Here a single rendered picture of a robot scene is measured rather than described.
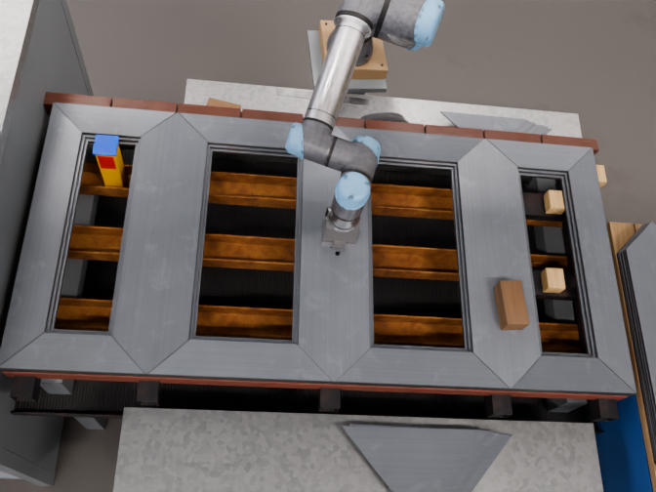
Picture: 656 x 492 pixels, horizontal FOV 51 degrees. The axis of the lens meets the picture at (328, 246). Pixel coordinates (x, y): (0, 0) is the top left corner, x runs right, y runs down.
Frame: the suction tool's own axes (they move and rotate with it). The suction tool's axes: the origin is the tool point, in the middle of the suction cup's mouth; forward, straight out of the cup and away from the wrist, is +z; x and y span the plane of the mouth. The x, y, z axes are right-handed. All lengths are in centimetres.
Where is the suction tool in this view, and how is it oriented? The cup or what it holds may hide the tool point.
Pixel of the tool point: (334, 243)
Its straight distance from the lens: 181.9
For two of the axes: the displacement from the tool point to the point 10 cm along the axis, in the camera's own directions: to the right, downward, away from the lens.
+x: 0.2, -9.1, 4.2
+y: 9.9, 0.7, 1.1
